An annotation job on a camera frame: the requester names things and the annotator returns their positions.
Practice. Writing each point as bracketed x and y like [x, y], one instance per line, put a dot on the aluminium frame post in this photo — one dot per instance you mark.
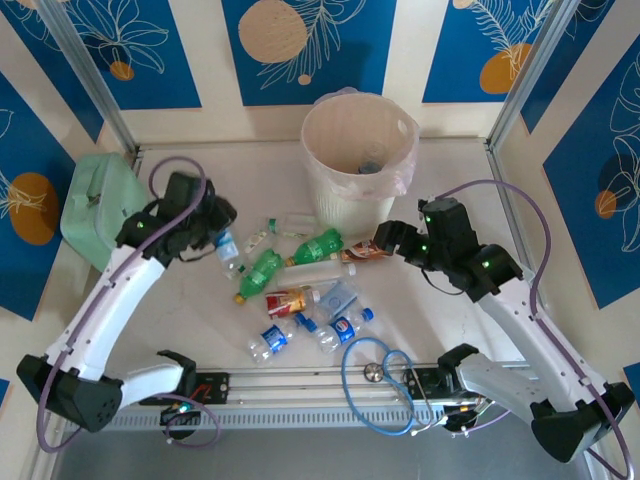
[530, 70]
[87, 75]

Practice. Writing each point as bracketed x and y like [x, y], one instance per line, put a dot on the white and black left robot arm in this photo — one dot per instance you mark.
[125, 300]

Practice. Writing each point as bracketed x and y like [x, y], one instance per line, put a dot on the pink plastic bin liner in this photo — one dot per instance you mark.
[402, 172]

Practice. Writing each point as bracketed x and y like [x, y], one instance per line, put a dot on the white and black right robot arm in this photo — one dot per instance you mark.
[525, 320]

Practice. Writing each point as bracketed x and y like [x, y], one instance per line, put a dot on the white ribbed waste bin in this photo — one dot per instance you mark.
[350, 215]

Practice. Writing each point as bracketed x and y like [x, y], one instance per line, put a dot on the aluminium extrusion mounting rail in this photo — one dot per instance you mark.
[300, 387]

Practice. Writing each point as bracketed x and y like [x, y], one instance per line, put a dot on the small white labelled bottle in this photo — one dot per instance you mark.
[255, 240]

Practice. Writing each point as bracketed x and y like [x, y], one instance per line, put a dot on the blue stethoscope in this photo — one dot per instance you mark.
[371, 371]

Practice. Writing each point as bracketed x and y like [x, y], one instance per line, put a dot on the green plastic bottle yellow cap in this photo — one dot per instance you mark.
[315, 248]
[260, 274]

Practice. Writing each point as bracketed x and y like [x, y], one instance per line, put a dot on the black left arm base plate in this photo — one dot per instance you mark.
[217, 387]

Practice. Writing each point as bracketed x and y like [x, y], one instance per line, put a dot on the copper brown labelled bottle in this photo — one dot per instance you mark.
[362, 251]

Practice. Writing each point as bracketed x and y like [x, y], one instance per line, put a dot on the clear bottle white cap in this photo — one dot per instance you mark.
[315, 274]

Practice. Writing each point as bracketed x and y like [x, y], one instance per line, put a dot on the tiny clear bottle green cap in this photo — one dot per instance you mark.
[243, 268]

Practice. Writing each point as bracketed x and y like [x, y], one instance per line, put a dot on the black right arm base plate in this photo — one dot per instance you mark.
[431, 382]

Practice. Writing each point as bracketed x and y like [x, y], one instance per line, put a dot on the red and gold labelled bottle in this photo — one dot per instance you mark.
[287, 302]

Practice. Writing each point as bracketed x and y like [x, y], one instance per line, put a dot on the pepsi label bottle blue cap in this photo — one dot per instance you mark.
[342, 329]

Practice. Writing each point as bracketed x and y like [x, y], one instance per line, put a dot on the mint green zip case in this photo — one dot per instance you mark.
[95, 205]

